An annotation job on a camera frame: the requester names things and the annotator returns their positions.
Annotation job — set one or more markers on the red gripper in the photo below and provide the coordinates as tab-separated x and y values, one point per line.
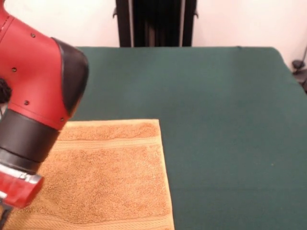
16	191

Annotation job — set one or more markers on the black power adapter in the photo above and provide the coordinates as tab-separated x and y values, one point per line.
298	64

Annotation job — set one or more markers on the dark green table cloth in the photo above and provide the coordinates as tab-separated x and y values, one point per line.
216	95

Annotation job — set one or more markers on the orange-brown terry towel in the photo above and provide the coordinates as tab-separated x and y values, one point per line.
108	179

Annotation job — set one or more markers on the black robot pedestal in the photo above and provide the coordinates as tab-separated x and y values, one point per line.
156	24

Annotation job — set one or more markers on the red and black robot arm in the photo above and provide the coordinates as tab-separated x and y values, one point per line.
36	83

